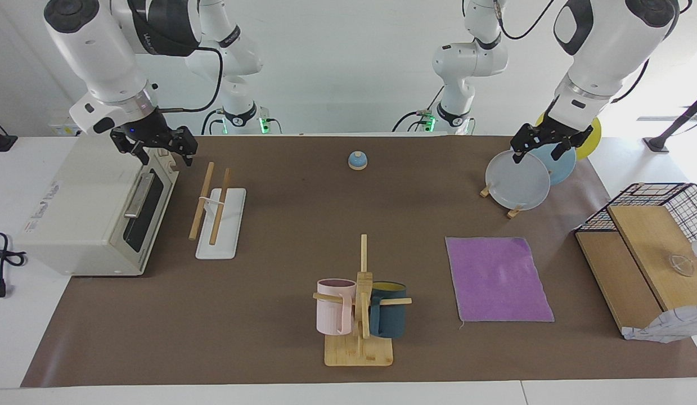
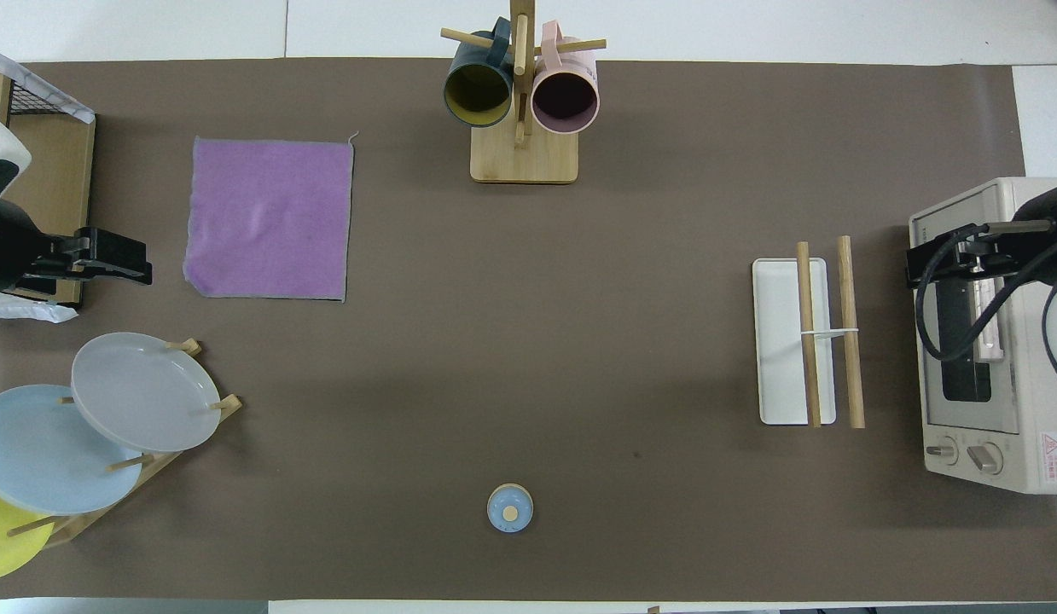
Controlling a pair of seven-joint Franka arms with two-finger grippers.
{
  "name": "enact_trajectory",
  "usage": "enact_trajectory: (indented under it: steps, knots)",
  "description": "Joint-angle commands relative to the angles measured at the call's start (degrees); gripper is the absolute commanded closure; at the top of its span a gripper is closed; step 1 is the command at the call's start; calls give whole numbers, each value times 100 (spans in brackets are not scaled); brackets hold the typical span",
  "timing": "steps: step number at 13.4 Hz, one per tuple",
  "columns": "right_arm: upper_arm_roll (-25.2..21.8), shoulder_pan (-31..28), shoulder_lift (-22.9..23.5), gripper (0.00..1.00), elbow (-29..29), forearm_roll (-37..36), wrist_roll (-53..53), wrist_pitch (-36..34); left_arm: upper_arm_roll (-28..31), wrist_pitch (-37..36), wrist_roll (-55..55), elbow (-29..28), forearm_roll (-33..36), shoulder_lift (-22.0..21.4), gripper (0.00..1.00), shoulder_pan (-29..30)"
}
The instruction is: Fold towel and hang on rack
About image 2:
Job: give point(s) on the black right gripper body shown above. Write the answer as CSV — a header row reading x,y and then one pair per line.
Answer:
x,y
1040,209

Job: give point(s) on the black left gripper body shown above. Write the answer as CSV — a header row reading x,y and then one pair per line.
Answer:
x,y
8,247

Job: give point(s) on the purple and grey towel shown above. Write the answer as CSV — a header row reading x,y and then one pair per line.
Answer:
x,y
268,222

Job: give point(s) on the white towel rack wooden bars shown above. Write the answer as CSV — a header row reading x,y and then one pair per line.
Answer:
x,y
780,341

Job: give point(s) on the wooden plate rack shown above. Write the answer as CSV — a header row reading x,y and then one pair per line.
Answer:
x,y
161,465

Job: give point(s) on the grey plate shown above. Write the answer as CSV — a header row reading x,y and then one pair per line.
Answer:
x,y
144,392

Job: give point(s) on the cream toaster oven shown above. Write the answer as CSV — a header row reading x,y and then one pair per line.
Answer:
x,y
955,426

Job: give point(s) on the light blue plate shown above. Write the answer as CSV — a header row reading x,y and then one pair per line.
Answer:
x,y
42,452

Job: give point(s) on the yellow plate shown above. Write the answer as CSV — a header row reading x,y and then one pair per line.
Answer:
x,y
3,546

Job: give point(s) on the brown table mat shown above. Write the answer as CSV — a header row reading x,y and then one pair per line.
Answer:
x,y
494,341

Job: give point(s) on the dark teal mug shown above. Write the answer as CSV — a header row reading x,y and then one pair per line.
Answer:
x,y
479,94

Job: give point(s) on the pink mug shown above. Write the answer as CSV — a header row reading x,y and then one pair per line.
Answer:
x,y
565,98

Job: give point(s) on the wooden mug tree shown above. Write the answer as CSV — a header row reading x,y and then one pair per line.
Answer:
x,y
524,162

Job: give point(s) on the small blue lidded jar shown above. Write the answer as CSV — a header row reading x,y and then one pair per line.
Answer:
x,y
509,509

